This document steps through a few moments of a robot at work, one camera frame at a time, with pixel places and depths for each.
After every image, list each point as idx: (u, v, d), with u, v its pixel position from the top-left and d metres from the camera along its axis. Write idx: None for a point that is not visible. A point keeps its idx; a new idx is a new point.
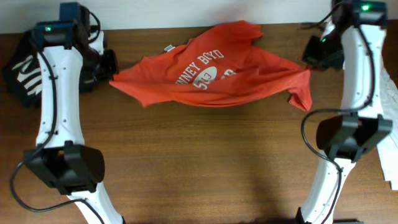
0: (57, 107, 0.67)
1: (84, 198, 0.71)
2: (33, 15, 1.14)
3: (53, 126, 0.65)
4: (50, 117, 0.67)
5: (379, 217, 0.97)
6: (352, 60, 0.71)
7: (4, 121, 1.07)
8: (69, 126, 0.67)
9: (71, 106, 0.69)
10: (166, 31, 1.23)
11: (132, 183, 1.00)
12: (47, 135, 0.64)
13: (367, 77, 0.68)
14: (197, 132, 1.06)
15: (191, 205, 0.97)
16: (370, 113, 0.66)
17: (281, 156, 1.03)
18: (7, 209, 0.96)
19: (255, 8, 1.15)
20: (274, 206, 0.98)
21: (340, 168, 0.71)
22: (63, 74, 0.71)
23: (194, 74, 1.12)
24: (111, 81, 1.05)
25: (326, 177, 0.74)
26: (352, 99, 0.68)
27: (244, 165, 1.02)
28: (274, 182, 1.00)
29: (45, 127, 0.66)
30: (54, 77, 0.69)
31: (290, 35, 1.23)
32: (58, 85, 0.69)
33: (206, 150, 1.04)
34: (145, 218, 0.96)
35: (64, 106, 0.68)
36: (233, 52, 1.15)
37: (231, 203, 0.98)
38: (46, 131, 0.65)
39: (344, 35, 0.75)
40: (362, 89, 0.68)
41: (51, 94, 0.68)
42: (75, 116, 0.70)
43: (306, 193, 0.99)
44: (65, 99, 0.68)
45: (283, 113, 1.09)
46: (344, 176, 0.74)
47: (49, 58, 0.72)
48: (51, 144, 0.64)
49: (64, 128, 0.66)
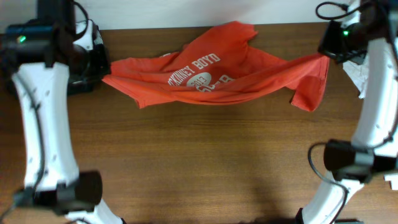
0: (43, 142, 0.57)
1: (82, 218, 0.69)
2: None
3: (42, 165, 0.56)
4: (35, 154, 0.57)
5: (379, 217, 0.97)
6: (377, 83, 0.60)
7: None
8: (60, 162, 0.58)
9: (61, 138, 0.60)
10: (167, 31, 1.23)
11: (132, 183, 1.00)
12: (37, 177, 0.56)
13: (392, 111, 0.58)
14: (197, 132, 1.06)
15: (192, 206, 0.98)
16: (387, 150, 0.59)
17: (281, 156, 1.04)
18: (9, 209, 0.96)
19: (255, 8, 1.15)
20: (274, 206, 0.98)
21: (347, 189, 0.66)
22: (47, 100, 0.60)
23: (189, 76, 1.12)
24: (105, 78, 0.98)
25: (330, 194, 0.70)
26: (370, 133, 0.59)
27: (244, 165, 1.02)
28: (274, 182, 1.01)
29: (30, 161, 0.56)
30: (36, 105, 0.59)
31: (289, 35, 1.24)
32: (40, 114, 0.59)
33: (206, 150, 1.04)
34: (144, 218, 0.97)
35: (49, 137, 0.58)
36: (228, 55, 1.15)
37: (231, 203, 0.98)
38: (35, 173, 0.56)
39: (375, 44, 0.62)
40: (382, 123, 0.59)
41: (35, 125, 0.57)
42: (66, 149, 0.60)
43: (306, 193, 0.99)
44: (52, 130, 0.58)
45: (283, 113, 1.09)
46: (350, 195, 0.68)
47: (27, 80, 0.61)
48: (44, 184, 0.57)
49: (55, 166, 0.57)
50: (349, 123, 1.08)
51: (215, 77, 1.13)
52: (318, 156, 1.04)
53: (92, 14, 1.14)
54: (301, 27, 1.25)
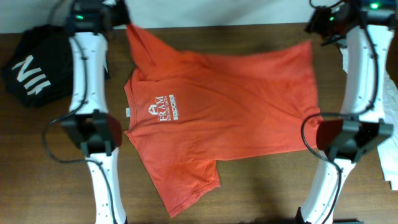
0: (88, 82, 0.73)
1: (99, 162, 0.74)
2: (34, 15, 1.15)
3: (84, 96, 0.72)
4: (96, 89, 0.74)
5: (379, 218, 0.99)
6: (356, 45, 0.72)
7: (9, 121, 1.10)
8: (97, 98, 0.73)
9: (99, 76, 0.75)
10: (168, 31, 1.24)
11: (132, 185, 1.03)
12: (79, 104, 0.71)
13: (372, 76, 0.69)
14: (217, 117, 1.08)
15: (196, 200, 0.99)
16: (371, 117, 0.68)
17: (282, 156, 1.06)
18: (12, 208, 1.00)
19: (255, 7, 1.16)
20: (274, 206, 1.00)
21: (340, 169, 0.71)
22: (92, 58, 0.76)
23: (207, 111, 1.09)
24: (126, 89, 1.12)
25: (326, 178, 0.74)
26: (354, 102, 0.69)
27: (244, 165, 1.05)
28: (274, 182, 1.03)
29: (76, 50, 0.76)
30: (83, 100, 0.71)
31: (289, 35, 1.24)
32: (88, 67, 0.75)
33: (225, 142, 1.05)
34: (145, 218, 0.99)
35: (94, 79, 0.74)
36: (216, 81, 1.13)
37: (231, 203, 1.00)
38: (78, 99, 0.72)
39: (352, 32, 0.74)
40: (331, 171, 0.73)
41: (83, 73, 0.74)
42: (102, 75, 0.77)
43: (306, 193, 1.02)
44: (94, 77, 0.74)
45: (283, 112, 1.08)
46: (344, 177, 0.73)
47: (79, 41, 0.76)
48: (81, 111, 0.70)
49: (94, 99, 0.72)
50: None
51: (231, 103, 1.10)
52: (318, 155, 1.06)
53: None
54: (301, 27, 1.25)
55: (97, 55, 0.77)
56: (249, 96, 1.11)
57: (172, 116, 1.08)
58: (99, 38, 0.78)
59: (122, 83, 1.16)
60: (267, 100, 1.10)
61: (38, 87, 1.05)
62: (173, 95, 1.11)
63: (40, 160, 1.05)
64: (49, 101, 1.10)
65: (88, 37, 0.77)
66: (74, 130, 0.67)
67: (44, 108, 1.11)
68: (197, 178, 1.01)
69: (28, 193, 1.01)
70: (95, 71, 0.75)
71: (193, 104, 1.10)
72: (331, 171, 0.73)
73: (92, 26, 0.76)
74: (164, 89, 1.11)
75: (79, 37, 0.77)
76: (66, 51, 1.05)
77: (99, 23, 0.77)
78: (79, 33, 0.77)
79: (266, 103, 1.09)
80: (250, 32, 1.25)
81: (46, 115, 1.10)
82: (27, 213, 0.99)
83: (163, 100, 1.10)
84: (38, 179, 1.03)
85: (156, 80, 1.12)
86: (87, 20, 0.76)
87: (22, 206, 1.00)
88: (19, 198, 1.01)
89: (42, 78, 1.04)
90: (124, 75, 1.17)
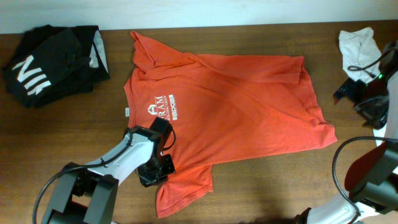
0: (120, 155, 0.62)
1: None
2: (34, 16, 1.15)
3: (109, 160, 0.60)
4: (122, 167, 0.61)
5: (379, 218, 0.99)
6: None
7: (10, 121, 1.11)
8: (119, 173, 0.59)
9: (130, 164, 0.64)
10: (168, 31, 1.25)
11: (132, 184, 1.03)
12: (98, 163, 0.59)
13: None
14: (217, 117, 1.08)
15: (188, 204, 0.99)
16: None
17: (281, 156, 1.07)
18: (11, 209, 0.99)
19: (254, 9, 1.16)
20: (274, 206, 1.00)
21: (359, 212, 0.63)
22: (140, 149, 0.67)
23: (206, 112, 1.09)
24: (127, 89, 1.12)
25: (342, 209, 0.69)
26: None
27: (244, 165, 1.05)
28: (274, 182, 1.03)
29: (127, 137, 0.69)
30: (104, 163, 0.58)
31: (290, 35, 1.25)
32: (129, 149, 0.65)
33: (224, 144, 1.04)
34: (145, 219, 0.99)
35: (128, 161, 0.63)
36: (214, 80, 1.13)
37: (231, 203, 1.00)
38: (101, 159, 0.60)
39: None
40: (348, 208, 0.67)
41: (122, 149, 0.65)
42: (131, 167, 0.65)
43: (306, 193, 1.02)
44: (128, 157, 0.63)
45: (283, 112, 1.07)
46: (362, 217, 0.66)
47: (135, 137, 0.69)
48: (94, 168, 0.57)
49: (115, 170, 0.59)
50: (348, 123, 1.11)
51: (230, 104, 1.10)
52: (318, 155, 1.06)
53: (92, 14, 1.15)
54: (301, 27, 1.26)
55: (142, 151, 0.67)
56: (247, 96, 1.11)
57: (171, 115, 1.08)
58: (150, 145, 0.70)
59: (122, 84, 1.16)
60: (265, 101, 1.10)
61: (38, 88, 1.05)
62: (174, 95, 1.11)
63: (41, 160, 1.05)
64: (49, 101, 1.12)
65: (142, 138, 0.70)
66: (67, 190, 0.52)
67: (45, 109, 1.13)
68: (192, 184, 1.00)
69: (28, 193, 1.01)
70: (132, 157, 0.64)
71: (192, 104, 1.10)
72: (349, 207, 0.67)
73: (152, 140, 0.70)
74: (163, 89, 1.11)
75: (135, 134, 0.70)
76: (67, 50, 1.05)
77: (155, 145, 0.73)
78: (137, 134, 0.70)
79: (265, 103, 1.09)
80: (250, 32, 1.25)
81: (46, 115, 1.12)
82: (27, 213, 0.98)
83: (163, 100, 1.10)
84: (38, 179, 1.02)
85: (157, 79, 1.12)
86: (148, 132, 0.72)
87: (22, 206, 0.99)
88: (18, 199, 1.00)
89: (42, 78, 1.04)
90: (124, 74, 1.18)
